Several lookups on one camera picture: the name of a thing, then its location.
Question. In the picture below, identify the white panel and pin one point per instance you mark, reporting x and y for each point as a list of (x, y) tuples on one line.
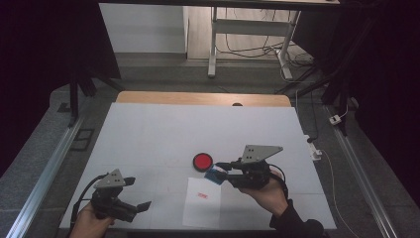
[(142, 28)]

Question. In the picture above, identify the dark table grommet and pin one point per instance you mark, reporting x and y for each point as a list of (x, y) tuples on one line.
[(237, 104)]

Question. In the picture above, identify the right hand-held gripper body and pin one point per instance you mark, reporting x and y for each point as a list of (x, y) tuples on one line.
[(254, 175)]

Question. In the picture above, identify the white-legged desk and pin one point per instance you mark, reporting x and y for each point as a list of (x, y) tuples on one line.
[(246, 27)]

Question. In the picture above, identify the round red ink pad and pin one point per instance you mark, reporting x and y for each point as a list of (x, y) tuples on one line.
[(202, 162)]

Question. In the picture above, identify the blue stamp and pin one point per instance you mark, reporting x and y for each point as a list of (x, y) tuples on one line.
[(214, 177)]

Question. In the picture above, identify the aluminium rail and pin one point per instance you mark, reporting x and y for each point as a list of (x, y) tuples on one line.
[(46, 175), (360, 172)]

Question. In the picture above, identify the white power strip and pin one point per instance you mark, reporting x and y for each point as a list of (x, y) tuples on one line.
[(313, 150)]

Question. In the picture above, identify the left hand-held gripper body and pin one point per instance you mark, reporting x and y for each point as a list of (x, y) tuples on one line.
[(110, 201)]

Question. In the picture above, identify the large white table cover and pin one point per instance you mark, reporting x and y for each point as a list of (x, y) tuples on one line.
[(158, 132)]

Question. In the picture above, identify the white paper sheet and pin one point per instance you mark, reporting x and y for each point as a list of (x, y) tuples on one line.
[(202, 211)]

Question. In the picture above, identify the small white box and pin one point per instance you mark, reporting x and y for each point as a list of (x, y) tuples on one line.
[(335, 119)]

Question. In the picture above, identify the black curtain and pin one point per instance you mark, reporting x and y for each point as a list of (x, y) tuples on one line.
[(386, 82), (39, 66)]

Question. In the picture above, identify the black metal stand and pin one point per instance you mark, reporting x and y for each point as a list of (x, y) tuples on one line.
[(333, 89), (74, 95)]

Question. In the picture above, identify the person's right hand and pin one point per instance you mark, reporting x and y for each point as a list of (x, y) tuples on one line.
[(269, 198)]

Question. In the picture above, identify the person's left hand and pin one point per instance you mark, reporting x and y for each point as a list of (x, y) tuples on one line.
[(87, 226)]

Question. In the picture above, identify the black rectangular floor frame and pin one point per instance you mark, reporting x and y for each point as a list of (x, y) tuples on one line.
[(73, 145)]

